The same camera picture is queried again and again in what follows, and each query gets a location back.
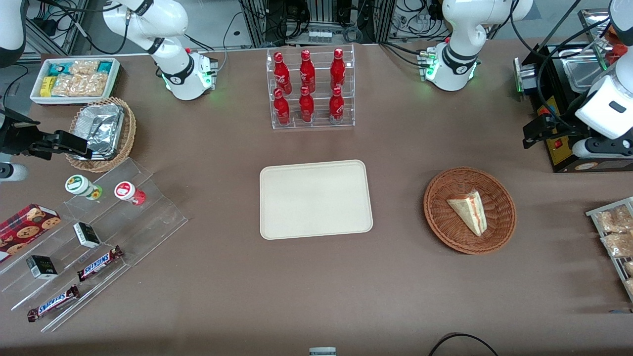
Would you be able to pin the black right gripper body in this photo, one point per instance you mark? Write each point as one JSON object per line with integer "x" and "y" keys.
{"x": 14, "y": 139}

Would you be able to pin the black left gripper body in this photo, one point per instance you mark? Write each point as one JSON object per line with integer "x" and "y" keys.
{"x": 563, "y": 126}

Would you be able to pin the triangular sandwich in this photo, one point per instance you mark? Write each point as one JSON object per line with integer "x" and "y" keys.
{"x": 467, "y": 212}

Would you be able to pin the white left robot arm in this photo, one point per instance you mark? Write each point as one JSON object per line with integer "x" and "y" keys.
{"x": 460, "y": 59}

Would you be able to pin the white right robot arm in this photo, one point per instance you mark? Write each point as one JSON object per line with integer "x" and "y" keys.
{"x": 178, "y": 74}

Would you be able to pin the light wicker basket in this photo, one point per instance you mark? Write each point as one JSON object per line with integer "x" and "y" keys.
{"x": 129, "y": 133}

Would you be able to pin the round brown wicker basket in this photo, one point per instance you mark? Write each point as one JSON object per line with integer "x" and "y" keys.
{"x": 445, "y": 217}

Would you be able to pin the cream plastic tray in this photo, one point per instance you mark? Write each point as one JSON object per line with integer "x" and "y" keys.
{"x": 316, "y": 200}

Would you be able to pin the red emergency stop button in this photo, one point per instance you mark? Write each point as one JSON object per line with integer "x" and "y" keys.
{"x": 543, "y": 113}

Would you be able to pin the black food warmer machine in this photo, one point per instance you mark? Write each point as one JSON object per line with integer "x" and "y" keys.
{"x": 559, "y": 153}

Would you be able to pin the green lid cup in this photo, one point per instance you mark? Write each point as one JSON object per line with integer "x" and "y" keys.
{"x": 79, "y": 184}

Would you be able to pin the aluminium foil container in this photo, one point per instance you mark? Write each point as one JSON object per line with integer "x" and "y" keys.
{"x": 101, "y": 128}

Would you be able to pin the large clear cracker bag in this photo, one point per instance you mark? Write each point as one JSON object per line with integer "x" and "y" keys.
{"x": 81, "y": 85}

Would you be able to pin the red lid cup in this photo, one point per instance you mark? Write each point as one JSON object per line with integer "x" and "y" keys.
{"x": 126, "y": 190}

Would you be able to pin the yellow snack pack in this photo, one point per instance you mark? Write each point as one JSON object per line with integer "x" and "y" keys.
{"x": 46, "y": 86}

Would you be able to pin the steel food pan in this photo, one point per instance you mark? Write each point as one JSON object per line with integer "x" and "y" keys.
{"x": 583, "y": 74}

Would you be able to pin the teal snack pack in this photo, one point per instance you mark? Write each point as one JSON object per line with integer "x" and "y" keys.
{"x": 58, "y": 69}

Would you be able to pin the small clear cracker bag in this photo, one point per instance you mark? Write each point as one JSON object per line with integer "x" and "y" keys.
{"x": 84, "y": 66}

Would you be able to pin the white rectangular snack bin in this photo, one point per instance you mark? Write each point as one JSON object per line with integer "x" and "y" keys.
{"x": 114, "y": 79}

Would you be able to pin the small black box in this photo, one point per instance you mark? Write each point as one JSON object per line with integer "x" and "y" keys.
{"x": 42, "y": 267}
{"x": 87, "y": 235}

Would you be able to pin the red cookie box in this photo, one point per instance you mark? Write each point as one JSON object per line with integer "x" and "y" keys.
{"x": 24, "y": 227}

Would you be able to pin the clear acrylic stepped display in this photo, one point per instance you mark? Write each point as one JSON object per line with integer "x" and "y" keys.
{"x": 148, "y": 222}

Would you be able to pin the red sausage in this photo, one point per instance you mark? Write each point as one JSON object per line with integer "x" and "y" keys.
{"x": 612, "y": 54}

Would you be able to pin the clear bag of pastry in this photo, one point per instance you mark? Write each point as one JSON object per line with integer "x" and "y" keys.
{"x": 618, "y": 244}
{"x": 613, "y": 220}

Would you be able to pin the snickers bar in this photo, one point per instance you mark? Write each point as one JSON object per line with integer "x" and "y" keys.
{"x": 53, "y": 302}
{"x": 99, "y": 263}

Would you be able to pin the red cola bottle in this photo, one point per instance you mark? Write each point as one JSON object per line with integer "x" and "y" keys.
{"x": 306, "y": 106}
{"x": 337, "y": 106}
{"x": 338, "y": 69}
{"x": 282, "y": 110}
{"x": 282, "y": 74}
{"x": 307, "y": 71}

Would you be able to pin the clear acrylic bottle rack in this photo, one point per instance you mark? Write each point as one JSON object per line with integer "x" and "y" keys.
{"x": 321, "y": 126}

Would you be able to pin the white power strip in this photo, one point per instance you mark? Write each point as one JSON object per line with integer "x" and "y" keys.
{"x": 320, "y": 36}

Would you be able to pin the grey device edge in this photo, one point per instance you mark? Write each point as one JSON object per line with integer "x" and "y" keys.
{"x": 322, "y": 351}

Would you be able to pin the aluminium frame rack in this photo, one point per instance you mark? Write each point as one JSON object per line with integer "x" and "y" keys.
{"x": 321, "y": 15}

